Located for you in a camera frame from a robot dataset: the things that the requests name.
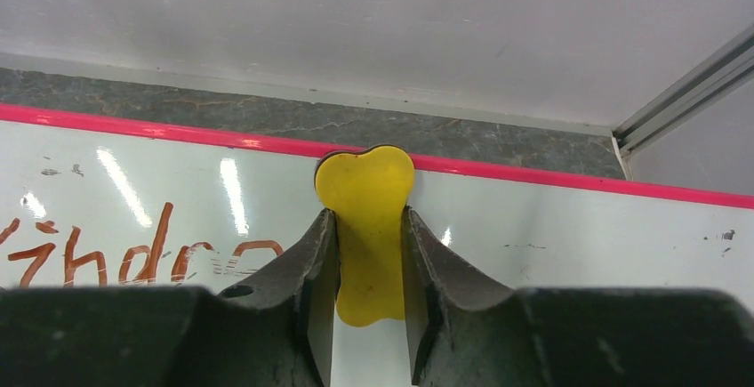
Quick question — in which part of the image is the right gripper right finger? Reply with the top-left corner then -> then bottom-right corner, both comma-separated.
401,206 -> 513,386

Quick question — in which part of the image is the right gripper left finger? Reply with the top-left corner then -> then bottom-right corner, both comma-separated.
218,209 -> 340,386

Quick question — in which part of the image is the yellow bone-shaped eraser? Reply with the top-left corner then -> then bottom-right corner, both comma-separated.
314,145 -> 415,327

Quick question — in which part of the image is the pink framed whiteboard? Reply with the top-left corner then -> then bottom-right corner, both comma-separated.
1,105 -> 753,386

